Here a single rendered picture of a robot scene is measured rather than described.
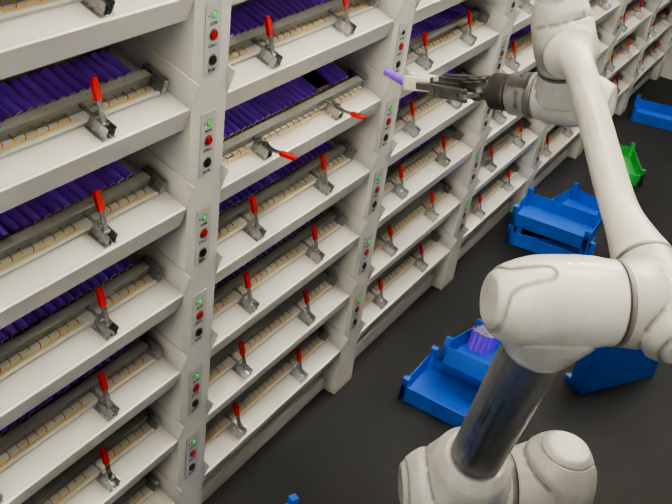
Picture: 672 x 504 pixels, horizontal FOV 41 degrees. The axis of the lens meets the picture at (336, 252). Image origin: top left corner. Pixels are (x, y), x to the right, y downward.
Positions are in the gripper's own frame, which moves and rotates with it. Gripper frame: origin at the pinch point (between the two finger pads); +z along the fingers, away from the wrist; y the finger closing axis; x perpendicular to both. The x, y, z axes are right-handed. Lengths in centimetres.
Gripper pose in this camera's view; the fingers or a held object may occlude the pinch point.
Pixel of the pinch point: (420, 82)
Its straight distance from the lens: 196.0
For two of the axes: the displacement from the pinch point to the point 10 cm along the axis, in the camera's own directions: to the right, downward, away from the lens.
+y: -5.4, 4.0, -7.5
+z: -8.4, -2.0, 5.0
